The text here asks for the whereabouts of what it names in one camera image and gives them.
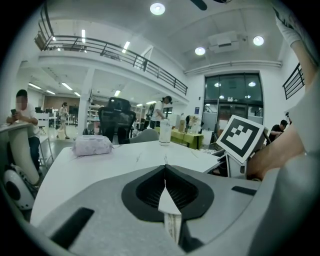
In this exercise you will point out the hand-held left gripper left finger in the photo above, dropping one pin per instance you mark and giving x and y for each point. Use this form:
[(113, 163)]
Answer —
[(100, 215)]

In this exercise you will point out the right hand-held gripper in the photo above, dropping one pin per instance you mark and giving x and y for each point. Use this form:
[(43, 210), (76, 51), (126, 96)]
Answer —
[(240, 140)]

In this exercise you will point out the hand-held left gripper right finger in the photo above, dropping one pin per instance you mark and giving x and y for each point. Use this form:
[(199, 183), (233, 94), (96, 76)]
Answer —
[(220, 212)]

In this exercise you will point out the another person's forearm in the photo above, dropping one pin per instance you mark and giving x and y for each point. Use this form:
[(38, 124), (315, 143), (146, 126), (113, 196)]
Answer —
[(305, 60)]

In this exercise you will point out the person's right forearm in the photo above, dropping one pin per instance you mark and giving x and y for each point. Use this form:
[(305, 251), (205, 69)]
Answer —
[(275, 152)]

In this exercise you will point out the glass entrance door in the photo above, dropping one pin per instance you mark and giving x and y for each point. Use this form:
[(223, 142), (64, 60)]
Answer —
[(233, 100)]

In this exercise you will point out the white marble table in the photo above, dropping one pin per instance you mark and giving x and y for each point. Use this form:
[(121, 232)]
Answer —
[(100, 170)]

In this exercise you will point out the green table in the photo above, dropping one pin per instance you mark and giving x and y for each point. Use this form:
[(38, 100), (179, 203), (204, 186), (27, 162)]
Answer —
[(185, 137)]

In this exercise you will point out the pink tissue packet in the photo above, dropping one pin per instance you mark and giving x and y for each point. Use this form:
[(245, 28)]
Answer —
[(92, 146)]

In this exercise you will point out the white tumbler bottle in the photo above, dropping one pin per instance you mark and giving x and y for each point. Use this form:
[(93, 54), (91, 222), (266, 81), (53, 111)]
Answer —
[(165, 133)]

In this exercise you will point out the black stair railing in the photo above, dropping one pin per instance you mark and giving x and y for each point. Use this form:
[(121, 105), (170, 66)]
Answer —
[(293, 82)]

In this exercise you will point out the white round speaker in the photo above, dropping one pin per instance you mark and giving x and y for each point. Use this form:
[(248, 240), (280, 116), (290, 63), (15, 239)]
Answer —
[(15, 190)]

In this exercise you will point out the grey chair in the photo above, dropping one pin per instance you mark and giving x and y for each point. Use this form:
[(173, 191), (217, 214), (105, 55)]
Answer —
[(146, 136)]

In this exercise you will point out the white chair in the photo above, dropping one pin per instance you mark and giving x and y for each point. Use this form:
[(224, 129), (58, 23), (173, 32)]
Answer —
[(45, 135)]

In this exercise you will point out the round ceiling light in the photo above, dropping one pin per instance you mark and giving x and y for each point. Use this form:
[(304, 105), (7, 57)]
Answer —
[(157, 8), (258, 40), (200, 51)]

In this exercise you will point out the black office chair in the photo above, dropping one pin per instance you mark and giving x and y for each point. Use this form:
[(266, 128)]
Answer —
[(116, 117)]

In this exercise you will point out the white ceiling unit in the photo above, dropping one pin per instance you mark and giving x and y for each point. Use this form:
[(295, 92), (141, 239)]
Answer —
[(223, 42)]

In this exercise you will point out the black phone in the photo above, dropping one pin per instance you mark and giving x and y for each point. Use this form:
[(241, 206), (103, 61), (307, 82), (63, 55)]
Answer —
[(13, 112)]

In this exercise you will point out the black balcony railing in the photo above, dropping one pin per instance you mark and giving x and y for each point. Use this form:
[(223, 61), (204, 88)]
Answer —
[(112, 50)]

